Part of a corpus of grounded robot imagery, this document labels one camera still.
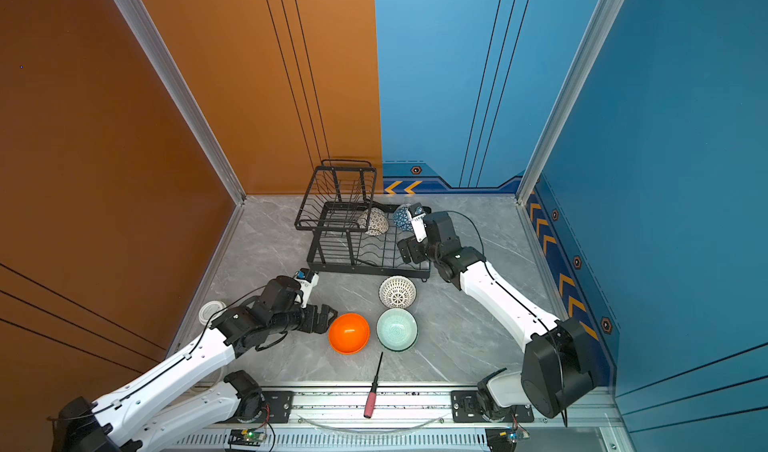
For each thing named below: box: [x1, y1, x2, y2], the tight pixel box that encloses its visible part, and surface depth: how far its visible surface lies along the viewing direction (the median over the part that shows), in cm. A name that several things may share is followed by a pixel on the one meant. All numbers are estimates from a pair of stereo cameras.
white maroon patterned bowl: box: [378, 275, 417, 309], surface depth 93 cm
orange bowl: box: [328, 313, 371, 355], surface depth 83 cm
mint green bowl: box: [376, 308, 418, 353], surface depth 84 cm
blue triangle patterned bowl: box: [393, 204, 414, 232], surface depth 111 cm
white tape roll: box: [198, 300, 227, 326], surface depth 85 cm
